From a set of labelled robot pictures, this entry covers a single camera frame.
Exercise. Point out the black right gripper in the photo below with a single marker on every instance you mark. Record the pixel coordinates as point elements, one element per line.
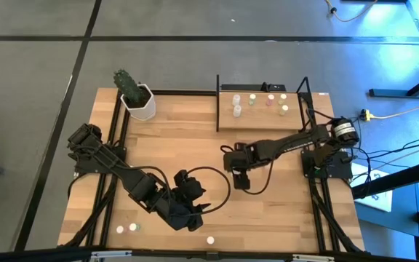
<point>246,156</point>

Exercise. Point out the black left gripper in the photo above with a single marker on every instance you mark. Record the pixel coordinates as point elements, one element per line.
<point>184,189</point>

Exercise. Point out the pink medicine bottle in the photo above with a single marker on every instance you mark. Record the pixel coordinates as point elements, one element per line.
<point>210,240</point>
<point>270,97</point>
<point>119,229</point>

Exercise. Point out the green medicine bottle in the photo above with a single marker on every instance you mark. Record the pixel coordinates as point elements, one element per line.
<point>133,227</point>
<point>252,97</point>

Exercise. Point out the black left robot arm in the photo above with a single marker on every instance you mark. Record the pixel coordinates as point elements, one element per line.
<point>133,178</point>

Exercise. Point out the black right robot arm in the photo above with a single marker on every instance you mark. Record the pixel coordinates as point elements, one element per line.
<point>297,142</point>

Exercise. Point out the wooden shelf board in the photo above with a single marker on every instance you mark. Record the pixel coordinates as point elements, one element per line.
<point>260,122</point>

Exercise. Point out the black shelf side panel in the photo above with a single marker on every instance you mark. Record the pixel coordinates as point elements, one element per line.
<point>217,109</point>

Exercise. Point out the white hexagonal plant pot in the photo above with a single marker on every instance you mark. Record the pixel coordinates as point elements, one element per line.
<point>144,113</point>

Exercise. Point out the yellow power plug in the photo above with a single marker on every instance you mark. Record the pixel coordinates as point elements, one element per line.
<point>367,115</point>

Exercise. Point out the green cactus plant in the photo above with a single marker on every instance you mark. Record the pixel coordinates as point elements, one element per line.
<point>127,85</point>

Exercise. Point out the white printed sheet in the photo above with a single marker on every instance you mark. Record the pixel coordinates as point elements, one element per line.
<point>377,202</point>

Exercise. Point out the black desk beam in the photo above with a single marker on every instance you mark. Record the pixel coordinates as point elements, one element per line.
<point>395,180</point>

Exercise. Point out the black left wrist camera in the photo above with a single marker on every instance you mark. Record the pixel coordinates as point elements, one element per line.
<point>187,222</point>

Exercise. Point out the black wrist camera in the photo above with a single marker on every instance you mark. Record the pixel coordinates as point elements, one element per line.
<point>241,182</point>
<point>187,222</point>

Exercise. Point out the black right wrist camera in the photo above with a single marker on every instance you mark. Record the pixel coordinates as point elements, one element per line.
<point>241,182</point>

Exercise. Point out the black aluminium table frame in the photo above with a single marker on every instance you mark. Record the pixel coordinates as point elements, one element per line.
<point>180,255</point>

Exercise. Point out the silver metal bracket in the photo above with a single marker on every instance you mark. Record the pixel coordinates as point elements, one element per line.
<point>313,257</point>
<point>111,254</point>

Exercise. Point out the blue-lit metal table frame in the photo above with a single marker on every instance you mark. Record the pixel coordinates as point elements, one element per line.
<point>395,92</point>

